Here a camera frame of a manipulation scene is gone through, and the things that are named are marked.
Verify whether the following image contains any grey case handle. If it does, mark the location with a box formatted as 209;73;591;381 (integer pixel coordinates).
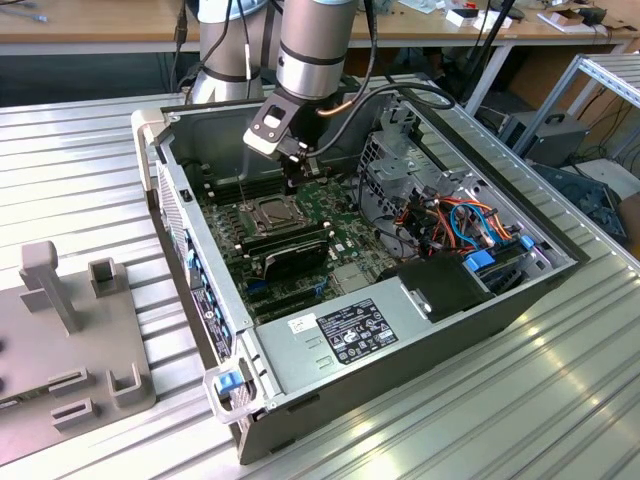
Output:
201;366;262;426
130;109;167;192

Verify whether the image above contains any white box with red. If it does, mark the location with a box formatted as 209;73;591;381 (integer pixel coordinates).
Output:
443;7;482;29

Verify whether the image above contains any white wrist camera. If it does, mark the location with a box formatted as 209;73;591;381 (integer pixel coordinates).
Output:
242;127;282;155

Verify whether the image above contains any CPU socket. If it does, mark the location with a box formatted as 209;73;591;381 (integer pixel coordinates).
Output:
242;193;304;239

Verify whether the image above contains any open cardboard box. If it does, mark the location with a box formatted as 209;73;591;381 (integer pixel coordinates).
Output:
537;7;587;35

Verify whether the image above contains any silver CPU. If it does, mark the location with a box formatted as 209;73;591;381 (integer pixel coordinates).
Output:
263;199;296;227

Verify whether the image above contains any blue case latch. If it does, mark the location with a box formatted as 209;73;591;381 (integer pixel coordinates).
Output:
213;371;242;397

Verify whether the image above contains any light blue network cable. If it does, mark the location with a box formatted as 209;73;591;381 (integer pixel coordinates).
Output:
12;0;51;24

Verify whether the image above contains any black wire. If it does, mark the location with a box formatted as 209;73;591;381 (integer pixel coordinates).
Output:
355;174;421;259

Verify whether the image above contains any metal socket cover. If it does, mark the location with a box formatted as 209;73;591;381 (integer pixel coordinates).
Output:
243;194;302;237

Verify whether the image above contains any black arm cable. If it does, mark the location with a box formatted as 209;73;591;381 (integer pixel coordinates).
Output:
172;0;457;155

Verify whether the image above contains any black stand pole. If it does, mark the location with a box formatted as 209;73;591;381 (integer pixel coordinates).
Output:
477;0;517;51

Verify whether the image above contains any grey open PC case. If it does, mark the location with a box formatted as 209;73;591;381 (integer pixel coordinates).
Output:
130;84;592;467

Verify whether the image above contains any aluminium profile frame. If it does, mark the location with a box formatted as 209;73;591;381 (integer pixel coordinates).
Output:
513;52;640;161

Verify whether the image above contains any silver drive cage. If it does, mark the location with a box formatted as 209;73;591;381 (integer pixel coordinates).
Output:
355;92;490;231

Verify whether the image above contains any brown cardboard box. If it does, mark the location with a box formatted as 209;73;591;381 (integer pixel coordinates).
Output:
615;192;640;247

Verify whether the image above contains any orange wire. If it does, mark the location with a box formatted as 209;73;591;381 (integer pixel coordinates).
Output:
397;197;516;254

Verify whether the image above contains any grey equipment box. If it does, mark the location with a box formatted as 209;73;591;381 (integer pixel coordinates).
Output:
498;110;592;169

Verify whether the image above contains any silver power supply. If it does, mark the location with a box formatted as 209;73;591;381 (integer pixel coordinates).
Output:
253;277;437;397

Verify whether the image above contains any wooden desk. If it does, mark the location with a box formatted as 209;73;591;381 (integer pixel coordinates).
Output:
0;0;639;119

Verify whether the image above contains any blue wire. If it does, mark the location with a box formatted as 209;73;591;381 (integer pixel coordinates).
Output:
448;201;502;250

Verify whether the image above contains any small black device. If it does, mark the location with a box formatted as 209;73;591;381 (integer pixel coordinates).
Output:
582;5;610;27

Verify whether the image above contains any black camera bracket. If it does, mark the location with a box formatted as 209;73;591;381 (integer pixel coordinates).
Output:
248;92;305;147

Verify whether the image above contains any silver chipset heatsink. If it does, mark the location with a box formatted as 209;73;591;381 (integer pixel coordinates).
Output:
331;263;372;295

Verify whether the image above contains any green motherboard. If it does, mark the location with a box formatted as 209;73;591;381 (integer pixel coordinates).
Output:
192;158;404;326

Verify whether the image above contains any black plastic shroud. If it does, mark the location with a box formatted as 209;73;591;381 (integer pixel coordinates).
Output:
375;251;497;325

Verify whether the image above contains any black graphics card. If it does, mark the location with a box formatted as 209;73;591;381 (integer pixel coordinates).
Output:
259;237;332;281

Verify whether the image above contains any grey parts rack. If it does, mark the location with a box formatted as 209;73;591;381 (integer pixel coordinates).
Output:
0;239;158;469

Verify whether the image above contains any black expansion slot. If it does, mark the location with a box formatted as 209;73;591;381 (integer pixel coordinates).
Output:
244;287;321;309
252;299;324;324

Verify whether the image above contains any dark teal panel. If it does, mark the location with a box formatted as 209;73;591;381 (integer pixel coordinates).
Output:
528;160;630;244

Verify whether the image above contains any thin wire locking lever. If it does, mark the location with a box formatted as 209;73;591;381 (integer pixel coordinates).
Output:
233;167;249;209

